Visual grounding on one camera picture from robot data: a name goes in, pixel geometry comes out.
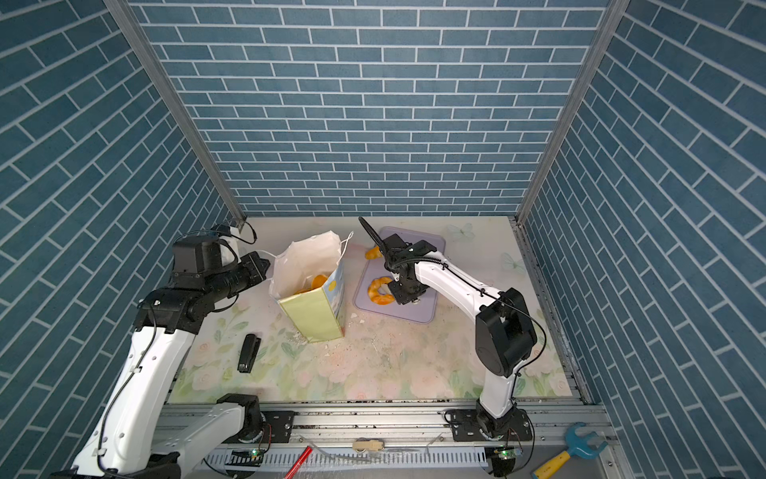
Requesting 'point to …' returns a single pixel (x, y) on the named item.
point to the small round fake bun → (317, 281)
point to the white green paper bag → (308, 281)
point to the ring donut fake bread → (374, 293)
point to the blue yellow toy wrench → (585, 447)
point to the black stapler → (248, 352)
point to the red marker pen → (298, 463)
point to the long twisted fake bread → (373, 253)
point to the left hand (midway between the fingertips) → (273, 260)
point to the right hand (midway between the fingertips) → (404, 292)
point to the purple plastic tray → (425, 308)
